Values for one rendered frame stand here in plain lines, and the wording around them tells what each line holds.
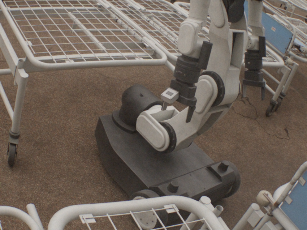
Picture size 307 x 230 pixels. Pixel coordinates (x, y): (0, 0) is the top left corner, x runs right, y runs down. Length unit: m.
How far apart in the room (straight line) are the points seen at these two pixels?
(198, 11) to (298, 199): 0.73
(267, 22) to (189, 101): 1.82
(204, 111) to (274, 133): 1.45
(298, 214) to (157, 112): 0.91
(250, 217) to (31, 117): 1.28
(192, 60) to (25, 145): 0.97
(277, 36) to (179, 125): 1.51
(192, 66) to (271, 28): 1.78
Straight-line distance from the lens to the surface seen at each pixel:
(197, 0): 1.39
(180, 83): 1.43
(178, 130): 1.80
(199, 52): 1.41
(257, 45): 1.82
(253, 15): 1.80
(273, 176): 2.56
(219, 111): 1.73
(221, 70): 1.62
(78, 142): 2.12
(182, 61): 1.40
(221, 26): 1.56
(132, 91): 1.98
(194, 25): 1.37
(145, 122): 1.87
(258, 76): 1.81
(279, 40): 3.07
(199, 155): 2.06
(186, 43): 1.37
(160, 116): 1.94
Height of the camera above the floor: 1.30
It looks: 31 degrees down
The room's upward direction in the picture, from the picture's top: 22 degrees clockwise
